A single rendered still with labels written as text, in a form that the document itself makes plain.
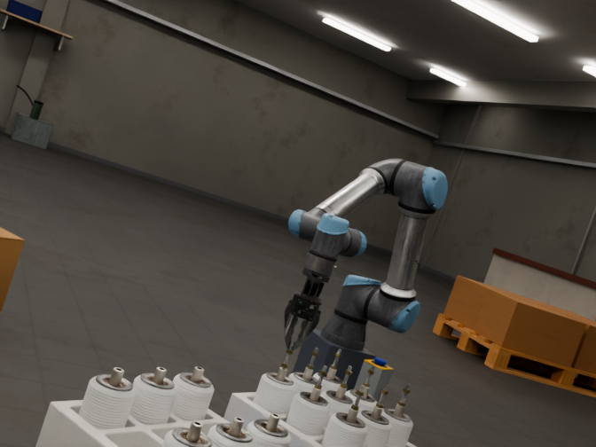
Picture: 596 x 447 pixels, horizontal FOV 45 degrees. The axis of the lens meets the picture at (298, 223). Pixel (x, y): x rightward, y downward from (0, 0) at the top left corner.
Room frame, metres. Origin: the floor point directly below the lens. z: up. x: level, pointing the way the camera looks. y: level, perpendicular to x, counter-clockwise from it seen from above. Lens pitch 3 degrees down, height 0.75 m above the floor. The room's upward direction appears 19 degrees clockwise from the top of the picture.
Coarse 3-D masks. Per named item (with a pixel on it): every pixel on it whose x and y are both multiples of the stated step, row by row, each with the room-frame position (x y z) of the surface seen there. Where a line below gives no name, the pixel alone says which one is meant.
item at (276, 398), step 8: (264, 376) 1.83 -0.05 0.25; (264, 384) 1.81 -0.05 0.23; (272, 384) 1.80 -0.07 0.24; (280, 384) 1.81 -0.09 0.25; (256, 392) 1.83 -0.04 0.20; (264, 392) 1.81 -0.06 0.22; (272, 392) 1.80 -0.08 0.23; (280, 392) 1.80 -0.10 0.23; (288, 392) 1.81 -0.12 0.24; (256, 400) 1.82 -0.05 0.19; (264, 400) 1.80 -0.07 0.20; (272, 400) 1.80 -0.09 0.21; (280, 400) 1.80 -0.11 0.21; (288, 400) 1.82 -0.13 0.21; (264, 408) 1.80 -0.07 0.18; (272, 408) 1.80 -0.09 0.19; (280, 408) 1.81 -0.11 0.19; (288, 408) 1.83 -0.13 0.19
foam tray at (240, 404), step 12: (240, 396) 1.82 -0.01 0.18; (252, 396) 1.86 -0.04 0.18; (228, 408) 1.83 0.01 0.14; (240, 408) 1.81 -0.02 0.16; (252, 408) 1.78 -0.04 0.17; (228, 420) 1.82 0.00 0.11; (252, 420) 1.78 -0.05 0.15; (288, 432) 1.71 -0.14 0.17; (300, 432) 1.71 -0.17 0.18; (324, 432) 1.80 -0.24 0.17; (300, 444) 1.68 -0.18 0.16; (312, 444) 1.66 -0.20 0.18; (408, 444) 1.91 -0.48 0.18
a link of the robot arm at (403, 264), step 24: (408, 168) 2.17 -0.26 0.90; (432, 168) 2.17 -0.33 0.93; (408, 192) 2.15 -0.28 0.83; (432, 192) 2.11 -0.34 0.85; (408, 216) 2.18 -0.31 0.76; (408, 240) 2.19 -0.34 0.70; (408, 264) 2.21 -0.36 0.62; (384, 288) 2.25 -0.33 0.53; (408, 288) 2.23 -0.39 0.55; (384, 312) 2.24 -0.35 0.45; (408, 312) 2.22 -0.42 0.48
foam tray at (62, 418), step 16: (80, 400) 1.45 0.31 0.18; (48, 416) 1.39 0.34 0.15; (64, 416) 1.36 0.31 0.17; (80, 416) 1.37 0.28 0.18; (208, 416) 1.62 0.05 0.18; (48, 432) 1.38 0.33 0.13; (64, 432) 1.35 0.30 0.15; (80, 432) 1.33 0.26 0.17; (96, 432) 1.33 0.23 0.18; (112, 432) 1.35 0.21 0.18; (128, 432) 1.38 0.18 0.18; (144, 432) 1.41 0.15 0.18; (160, 432) 1.45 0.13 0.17
